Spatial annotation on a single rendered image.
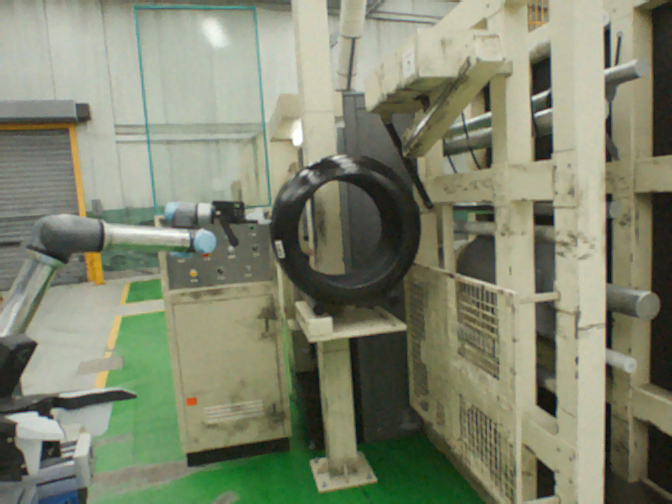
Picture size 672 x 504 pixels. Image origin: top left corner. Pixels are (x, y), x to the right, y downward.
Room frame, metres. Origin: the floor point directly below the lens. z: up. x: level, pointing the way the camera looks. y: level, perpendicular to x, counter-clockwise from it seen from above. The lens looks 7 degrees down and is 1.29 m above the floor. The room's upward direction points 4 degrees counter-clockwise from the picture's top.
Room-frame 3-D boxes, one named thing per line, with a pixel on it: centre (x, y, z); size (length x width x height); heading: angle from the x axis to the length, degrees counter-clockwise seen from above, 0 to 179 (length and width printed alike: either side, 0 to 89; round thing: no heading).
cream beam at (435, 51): (1.82, -0.32, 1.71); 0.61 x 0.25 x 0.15; 12
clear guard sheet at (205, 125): (2.32, 0.59, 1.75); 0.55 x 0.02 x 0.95; 102
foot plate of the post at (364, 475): (2.12, 0.06, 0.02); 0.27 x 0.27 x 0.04; 12
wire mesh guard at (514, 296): (1.72, -0.38, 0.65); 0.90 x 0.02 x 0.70; 12
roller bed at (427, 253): (2.17, -0.33, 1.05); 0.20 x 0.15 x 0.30; 12
